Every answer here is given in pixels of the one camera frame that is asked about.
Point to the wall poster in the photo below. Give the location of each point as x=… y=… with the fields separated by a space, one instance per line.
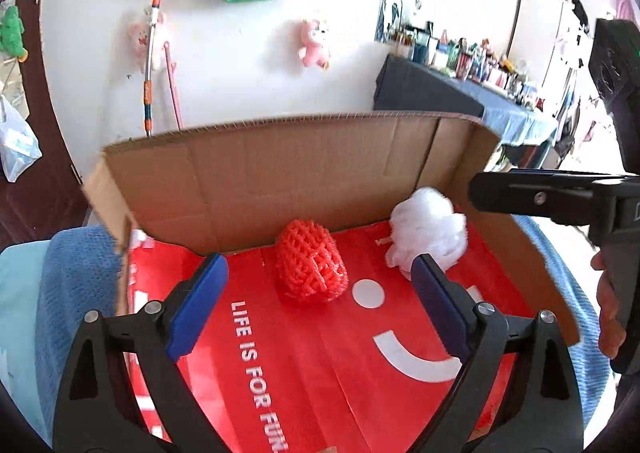
x=387 y=13

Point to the pink curtain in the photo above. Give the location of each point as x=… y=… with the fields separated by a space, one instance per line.
x=625 y=5

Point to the red foam net sleeve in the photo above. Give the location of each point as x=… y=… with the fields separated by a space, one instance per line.
x=307 y=260

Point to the clear plastic bag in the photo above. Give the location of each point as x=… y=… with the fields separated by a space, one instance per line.
x=17 y=143

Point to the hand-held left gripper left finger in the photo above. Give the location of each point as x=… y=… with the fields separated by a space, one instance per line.
x=197 y=303

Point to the table with blue cloth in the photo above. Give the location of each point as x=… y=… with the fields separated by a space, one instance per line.
x=430 y=88

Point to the green plush toy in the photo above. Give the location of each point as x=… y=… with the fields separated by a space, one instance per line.
x=11 y=30

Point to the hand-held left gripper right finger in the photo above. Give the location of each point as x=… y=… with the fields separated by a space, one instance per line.
x=440 y=303

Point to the person's right hand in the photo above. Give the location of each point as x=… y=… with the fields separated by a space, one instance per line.
x=607 y=313

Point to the pale pink plush toy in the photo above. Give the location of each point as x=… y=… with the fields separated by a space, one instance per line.
x=137 y=38

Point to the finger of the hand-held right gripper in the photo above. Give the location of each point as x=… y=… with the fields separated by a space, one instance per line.
x=520 y=195

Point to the white mesh bath pouf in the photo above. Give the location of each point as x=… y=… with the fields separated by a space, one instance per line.
x=425 y=223

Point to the blue knitted blanket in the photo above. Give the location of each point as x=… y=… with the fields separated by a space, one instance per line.
x=75 y=283

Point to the pink stick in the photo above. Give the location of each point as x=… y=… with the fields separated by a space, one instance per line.
x=173 y=88

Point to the light teal sheet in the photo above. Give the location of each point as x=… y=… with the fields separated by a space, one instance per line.
x=20 y=308

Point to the bright pink plush toy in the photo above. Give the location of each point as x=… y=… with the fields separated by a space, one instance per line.
x=314 y=45

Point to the white cabinet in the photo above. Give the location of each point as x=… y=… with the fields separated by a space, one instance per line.
x=540 y=38

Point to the cardboard box with red bottom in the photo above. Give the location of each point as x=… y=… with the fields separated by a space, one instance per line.
x=260 y=183

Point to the metal mop pole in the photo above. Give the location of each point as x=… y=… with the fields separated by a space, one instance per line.
x=148 y=78

